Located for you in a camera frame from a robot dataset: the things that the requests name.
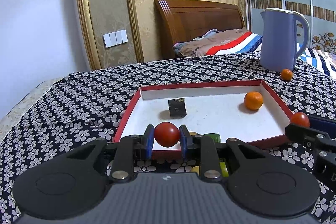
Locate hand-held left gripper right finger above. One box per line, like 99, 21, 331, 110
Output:
179, 124, 265, 182

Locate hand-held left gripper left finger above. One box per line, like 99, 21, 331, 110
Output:
66, 124, 155, 183

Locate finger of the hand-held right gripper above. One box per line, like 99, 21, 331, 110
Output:
308, 117, 336, 138
285, 123, 336, 182

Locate red tomato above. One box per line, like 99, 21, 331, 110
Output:
290, 112, 310, 128
154, 122, 181, 147

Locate dark patterned block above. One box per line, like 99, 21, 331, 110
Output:
168, 98, 187, 118

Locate red box tray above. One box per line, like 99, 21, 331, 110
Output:
113, 80, 296, 160

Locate blue white patterned bedsheet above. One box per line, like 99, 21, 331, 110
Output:
297, 42, 336, 77

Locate floral black white tablecloth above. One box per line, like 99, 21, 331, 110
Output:
0, 51, 336, 224

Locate blue pitcher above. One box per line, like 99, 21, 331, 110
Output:
259, 7, 311, 72

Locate brown striped quilt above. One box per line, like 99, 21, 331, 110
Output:
173, 27, 263, 58

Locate wooden headboard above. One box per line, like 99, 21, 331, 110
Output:
154, 0, 246, 59

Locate white light switch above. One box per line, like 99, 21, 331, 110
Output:
103, 29, 129, 48

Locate gold wall frame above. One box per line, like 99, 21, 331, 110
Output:
73, 0, 144, 71

